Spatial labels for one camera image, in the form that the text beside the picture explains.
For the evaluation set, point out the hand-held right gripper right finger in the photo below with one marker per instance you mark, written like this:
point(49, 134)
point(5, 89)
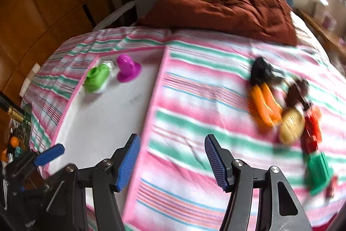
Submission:
point(215, 163)

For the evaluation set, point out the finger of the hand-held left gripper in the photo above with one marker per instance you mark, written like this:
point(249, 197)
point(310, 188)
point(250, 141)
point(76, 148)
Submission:
point(50, 154)

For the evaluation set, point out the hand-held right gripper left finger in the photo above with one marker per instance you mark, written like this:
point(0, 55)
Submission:
point(129, 163)

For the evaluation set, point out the orange plastic piece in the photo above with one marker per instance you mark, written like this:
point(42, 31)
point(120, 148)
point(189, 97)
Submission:
point(263, 105)

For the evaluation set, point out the yellow oval toy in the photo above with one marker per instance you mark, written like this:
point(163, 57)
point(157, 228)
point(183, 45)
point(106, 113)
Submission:
point(292, 125)

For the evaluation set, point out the green and white round toy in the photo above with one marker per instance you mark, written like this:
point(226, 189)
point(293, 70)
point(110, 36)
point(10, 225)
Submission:
point(96, 79)

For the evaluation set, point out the purple plastic toy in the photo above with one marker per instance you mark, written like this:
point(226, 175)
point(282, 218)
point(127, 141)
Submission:
point(127, 70)

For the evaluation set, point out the red can toy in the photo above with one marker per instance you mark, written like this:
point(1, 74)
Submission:
point(311, 136)

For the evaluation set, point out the black and grey cylinder toy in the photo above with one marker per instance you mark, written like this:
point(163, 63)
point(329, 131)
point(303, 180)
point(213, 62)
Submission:
point(262, 71)

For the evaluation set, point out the teal green plastic toy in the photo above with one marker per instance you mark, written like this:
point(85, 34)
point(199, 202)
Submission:
point(319, 172)

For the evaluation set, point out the brown flower-shaped mould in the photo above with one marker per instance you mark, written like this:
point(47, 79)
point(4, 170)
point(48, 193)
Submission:
point(296, 93)

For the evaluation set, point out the small red flower toy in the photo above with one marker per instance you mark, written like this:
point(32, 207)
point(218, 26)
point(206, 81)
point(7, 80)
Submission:
point(331, 187)

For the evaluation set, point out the clutter of small items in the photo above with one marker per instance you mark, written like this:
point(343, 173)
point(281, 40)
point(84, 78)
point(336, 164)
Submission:
point(15, 141)

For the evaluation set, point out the white sheet with pink border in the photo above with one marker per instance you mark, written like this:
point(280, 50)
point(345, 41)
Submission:
point(102, 117)

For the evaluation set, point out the black and gold pen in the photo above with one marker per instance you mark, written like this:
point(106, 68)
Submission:
point(12, 109)

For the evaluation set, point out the pink green striped blanket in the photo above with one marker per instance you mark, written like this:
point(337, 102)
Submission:
point(202, 101)

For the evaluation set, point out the wooden wardrobe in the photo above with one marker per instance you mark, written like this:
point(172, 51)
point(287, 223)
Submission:
point(54, 3)

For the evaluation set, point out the brown quilt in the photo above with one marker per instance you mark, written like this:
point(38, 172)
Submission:
point(229, 11)

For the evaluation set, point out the wooden desk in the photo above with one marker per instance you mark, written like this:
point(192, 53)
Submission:
point(324, 37)

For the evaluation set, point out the purple box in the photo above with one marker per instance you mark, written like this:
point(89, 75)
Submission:
point(329, 21)

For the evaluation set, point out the white box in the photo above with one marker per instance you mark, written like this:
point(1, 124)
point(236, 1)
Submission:
point(321, 5)

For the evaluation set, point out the white bed rail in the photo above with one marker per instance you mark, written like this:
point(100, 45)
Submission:
point(119, 14)

